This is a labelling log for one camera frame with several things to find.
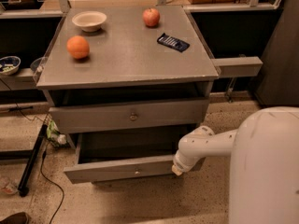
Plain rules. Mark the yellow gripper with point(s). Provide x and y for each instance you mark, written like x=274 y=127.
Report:
x=180 y=165

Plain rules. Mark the grey drawer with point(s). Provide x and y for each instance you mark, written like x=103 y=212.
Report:
x=122 y=154
x=120 y=116

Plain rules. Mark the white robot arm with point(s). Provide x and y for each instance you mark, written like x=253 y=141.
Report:
x=264 y=165

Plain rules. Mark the grey top drawer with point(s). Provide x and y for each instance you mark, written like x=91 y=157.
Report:
x=120 y=116

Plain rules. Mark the grey drawer cabinet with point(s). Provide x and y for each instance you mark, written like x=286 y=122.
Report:
x=126 y=64

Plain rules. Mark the grey side shelf beam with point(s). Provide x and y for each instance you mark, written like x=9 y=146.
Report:
x=238 y=66

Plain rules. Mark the green white plastic bag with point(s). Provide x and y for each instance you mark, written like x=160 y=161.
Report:
x=54 y=136

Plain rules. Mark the dark blue snack packet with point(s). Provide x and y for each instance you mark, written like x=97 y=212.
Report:
x=172 y=42

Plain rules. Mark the black metal stand leg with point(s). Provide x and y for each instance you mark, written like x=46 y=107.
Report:
x=22 y=188

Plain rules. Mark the red apple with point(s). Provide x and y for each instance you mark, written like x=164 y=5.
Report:
x=151 y=17

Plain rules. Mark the orange fruit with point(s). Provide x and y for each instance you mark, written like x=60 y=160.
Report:
x=78 y=47

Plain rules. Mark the brown shoe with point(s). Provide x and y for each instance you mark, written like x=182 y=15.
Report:
x=18 y=218

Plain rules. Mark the beige bowl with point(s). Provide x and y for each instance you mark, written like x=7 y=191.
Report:
x=89 y=21

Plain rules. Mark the clear plastic container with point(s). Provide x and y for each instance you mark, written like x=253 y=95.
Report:
x=37 y=66

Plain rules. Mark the blue white patterned bowl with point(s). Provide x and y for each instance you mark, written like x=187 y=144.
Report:
x=9 y=65

